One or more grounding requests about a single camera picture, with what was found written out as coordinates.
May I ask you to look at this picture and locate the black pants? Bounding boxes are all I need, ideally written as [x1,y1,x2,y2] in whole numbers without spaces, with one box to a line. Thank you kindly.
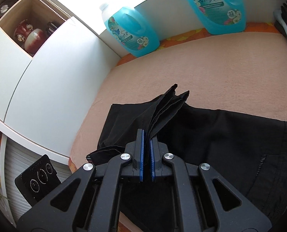
[87,86,287,231]

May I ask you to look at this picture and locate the black device with dials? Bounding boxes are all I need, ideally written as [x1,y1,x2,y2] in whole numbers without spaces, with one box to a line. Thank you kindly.
[15,154,61,206]

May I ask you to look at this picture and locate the red white ceramic vase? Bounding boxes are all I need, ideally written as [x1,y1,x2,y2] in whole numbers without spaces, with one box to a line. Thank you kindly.
[24,28,46,55]

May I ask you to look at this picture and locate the orange floral bed sheet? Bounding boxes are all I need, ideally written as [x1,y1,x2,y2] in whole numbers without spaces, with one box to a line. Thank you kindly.
[116,22,281,67]

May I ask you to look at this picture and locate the large blue detergent bottle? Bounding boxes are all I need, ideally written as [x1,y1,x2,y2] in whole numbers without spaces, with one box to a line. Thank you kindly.
[187,0,246,35]

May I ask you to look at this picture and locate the dark red ceramic pot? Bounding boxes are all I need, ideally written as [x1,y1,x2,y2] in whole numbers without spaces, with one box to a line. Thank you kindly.
[13,19,34,48]

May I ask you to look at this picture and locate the white wall cabinet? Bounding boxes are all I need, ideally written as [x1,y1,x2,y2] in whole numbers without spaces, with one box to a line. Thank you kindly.
[0,0,119,164]

